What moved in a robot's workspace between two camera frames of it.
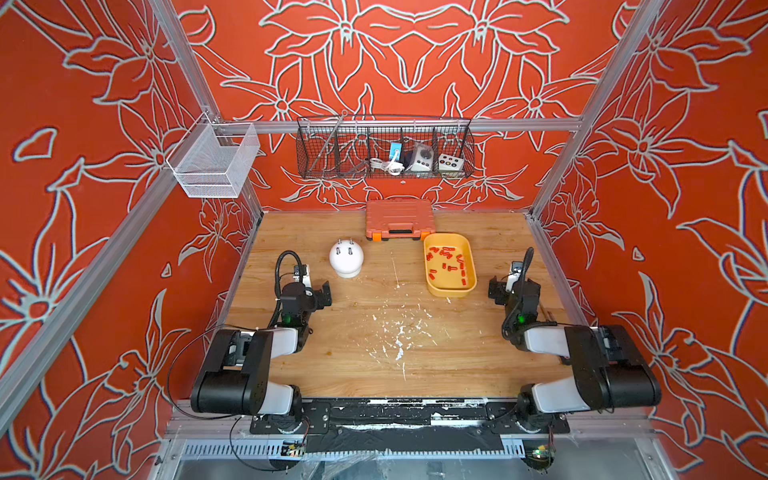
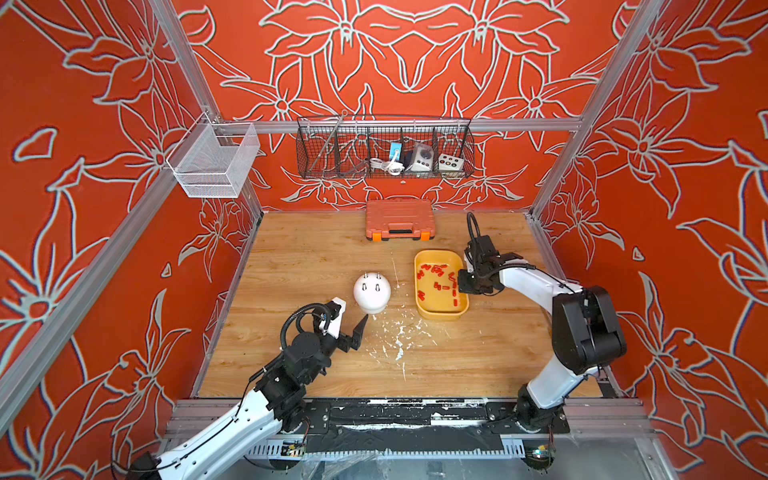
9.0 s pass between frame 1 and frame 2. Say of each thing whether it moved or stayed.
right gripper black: moved
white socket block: stayed
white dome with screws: moved
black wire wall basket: stayed
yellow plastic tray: moved
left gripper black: moved
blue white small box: stayed
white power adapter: stayed
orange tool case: stayed
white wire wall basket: stayed
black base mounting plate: stayed
